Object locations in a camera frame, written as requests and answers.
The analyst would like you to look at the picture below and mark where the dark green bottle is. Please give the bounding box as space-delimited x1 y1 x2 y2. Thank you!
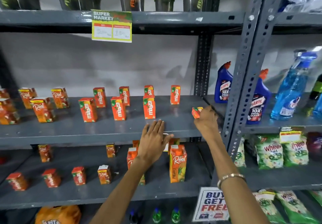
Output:
309 74 322 100

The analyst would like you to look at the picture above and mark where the person's left hand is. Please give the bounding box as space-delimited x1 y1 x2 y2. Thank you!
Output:
137 119 174 168

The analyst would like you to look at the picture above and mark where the grey metal shelving unit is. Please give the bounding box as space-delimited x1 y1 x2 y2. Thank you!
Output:
0 0 246 224

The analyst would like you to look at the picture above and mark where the blue glass cleaner spray bottle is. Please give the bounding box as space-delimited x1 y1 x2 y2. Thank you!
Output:
270 50 318 121
313 100 322 119

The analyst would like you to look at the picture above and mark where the person's right hand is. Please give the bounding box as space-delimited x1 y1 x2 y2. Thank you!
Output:
194 105 219 141

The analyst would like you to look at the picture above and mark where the purple packet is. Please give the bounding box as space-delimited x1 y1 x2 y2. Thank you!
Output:
306 132 322 157

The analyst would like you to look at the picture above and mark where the long green detergent packet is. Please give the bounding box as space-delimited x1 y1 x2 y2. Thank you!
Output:
309 190 322 207
275 190 320 224
252 189 286 224

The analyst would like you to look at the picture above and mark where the small red mango drink carton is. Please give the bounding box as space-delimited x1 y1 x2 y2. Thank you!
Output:
71 166 87 186
42 169 61 188
6 172 29 191

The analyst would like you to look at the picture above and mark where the person's left forearm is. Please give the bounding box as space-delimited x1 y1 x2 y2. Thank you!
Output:
90 156 154 224

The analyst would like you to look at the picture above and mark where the orange snack bag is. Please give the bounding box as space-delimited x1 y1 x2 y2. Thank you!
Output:
35 205 82 224

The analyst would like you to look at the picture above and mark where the small yellow price tag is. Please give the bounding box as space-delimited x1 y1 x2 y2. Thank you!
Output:
279 126 305 144

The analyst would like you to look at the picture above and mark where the green detergent powder packet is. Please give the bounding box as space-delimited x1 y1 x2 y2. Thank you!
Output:
255 134 284 170
283 136 309 167
234 138 247 168

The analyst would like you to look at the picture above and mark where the tall orange pineapple juice carton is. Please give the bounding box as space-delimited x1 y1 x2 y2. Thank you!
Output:
169 144 187 183

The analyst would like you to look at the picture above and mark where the white offer sign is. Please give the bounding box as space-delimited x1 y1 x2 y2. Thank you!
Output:
192 187 230 222

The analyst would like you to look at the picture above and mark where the group of yellow-topped fruit cartons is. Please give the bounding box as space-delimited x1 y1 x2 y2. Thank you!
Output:
0 87 70 125

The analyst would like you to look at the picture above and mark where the person's right forearm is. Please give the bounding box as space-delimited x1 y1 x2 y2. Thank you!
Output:
201 133 271 224

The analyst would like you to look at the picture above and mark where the group of orange mango cartons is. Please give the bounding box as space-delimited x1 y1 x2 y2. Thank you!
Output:
78 85 181 123

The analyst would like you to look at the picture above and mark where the green soda bottle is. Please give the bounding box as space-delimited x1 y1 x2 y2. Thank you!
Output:
171 206 181 224
152 207 162 224

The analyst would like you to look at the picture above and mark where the blue-capped dark bottle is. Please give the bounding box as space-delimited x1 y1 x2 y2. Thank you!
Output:
128 208 138 224

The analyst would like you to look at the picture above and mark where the grey perforated metal rack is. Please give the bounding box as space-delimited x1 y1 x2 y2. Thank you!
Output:
211 0 322 224

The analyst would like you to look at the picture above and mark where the green and yellow price sign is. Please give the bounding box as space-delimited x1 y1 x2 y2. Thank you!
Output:
91 9 133 43

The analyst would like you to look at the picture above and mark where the blue toilet cleaner bottle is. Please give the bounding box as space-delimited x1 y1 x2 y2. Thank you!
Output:
214 61 233 104
246 68 272 125

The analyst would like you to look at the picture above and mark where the metal bracelet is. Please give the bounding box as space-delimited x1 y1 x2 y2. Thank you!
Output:
217 173 247 189

